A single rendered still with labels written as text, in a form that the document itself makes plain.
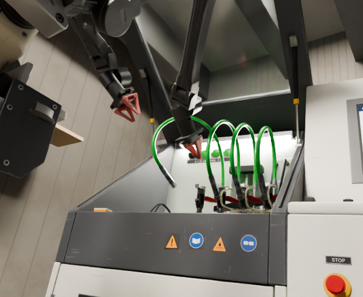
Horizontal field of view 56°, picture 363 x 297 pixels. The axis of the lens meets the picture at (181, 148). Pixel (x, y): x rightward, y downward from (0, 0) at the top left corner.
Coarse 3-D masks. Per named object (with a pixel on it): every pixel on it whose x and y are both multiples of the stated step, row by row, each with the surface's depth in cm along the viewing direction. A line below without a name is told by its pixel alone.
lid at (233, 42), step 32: (160, 0) 136; (192, 0) 132; (224, 0) 128; (256, 0) 124; (288, 0) 119; (128, 32) 147; (160, 32) 144; (224, 32) 135; (256, 32) 131; (288, 32) 125; (160, 64) 153; (224, 64) 143; (256, 64) 138; (288, 64) 132; (160, 96) 161; (224, 96) 152; (256, 96) 146; (288, 96) 140; (224, 128) 160; (256, 128) 154; (288, 128) 148
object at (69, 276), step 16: (64, 272) 102; (80, 272) 99; (96, 272) 97; (112, 272) 94; (128, 272) 92; (64, 288) 99; (80, 288) 97; (96, 288) 95; (112, 288) 92; (128, 288) 90; (144, 288) 88; (160, 288) 86; (176, 288) 84; (192, 288) 82; (208, 288) 81; (224, 288) 79; (240, 288) 77; (256, 288) 76; (272, 288) 75
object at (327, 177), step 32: (320, 96) 126; (352, 96) 120; (320, 128) 117; (320, 160) 109; (320, 192) 102; (352, 192) 98; (288, 224) 79; (320, 224) 76; (352, 224) 73; (288, 256) 76; (320, 256) 73; (352, 256) 70; (288, 288) 73; (320, 288) 70; (352, 288) 68
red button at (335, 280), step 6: (330, 276) 67; (336, 276) 67; (342, 276) 69; (324, 282) 70; (330, 282) 67; (336, 282) 66; (342, 282) 66; (348, 282) 68; (324, 288) 70; (330, 288) 66; (336, 288) 66; (342, 288) 65; (348, 288) 68; (330, 294) 69; (336, 294) 66; (342, 294) 68; (348, 294) 68
